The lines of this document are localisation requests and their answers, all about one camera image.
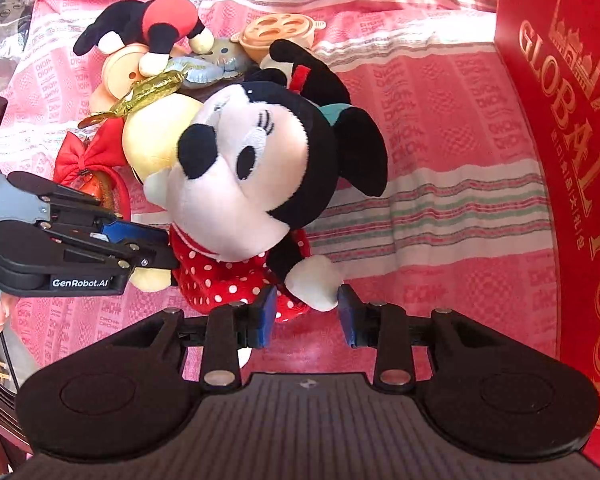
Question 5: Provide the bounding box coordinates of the red cardboard box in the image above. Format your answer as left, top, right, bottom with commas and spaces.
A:
495, 0, 600, 480

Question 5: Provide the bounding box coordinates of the red shorts mouse plush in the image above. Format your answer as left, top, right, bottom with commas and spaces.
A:
72, 0, 216, 76

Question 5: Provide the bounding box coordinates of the polka dot mouse plush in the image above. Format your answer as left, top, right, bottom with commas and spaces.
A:
167, 39, 390, 324

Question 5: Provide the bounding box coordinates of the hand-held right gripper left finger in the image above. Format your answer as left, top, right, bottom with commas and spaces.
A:
120, 285, 279, 394

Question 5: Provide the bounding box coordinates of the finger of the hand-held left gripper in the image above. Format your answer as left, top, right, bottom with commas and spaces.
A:
7, 171, 169, 247
55, 237, 179, 282

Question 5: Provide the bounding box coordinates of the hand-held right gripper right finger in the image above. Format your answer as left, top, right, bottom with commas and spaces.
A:
337, 284, 486, 395

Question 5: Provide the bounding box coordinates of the peach toy steamer pot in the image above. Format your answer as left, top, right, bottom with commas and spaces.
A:
230, 12, 327, 64

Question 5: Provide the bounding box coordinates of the peach round toy disc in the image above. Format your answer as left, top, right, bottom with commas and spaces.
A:
89, 42, 154, 114

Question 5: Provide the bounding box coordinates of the blue plastic bowl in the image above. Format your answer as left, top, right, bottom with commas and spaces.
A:
319, 101, 353, 127

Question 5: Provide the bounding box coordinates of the red bow headband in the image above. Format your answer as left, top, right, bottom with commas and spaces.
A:
52, 120, 133, 222

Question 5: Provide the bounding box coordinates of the yellow striped tiger plush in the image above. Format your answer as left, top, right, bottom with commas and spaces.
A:
120, 94, 206, 292

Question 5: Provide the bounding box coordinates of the pink printed blanket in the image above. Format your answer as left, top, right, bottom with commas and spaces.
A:
0, 0, 583, 396

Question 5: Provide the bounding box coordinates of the silver foil balloon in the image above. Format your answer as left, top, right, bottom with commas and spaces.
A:
167, 35, 254, 92

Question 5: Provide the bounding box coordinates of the gold foil strip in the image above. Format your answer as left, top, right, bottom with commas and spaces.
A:
77, 71, 189, 129

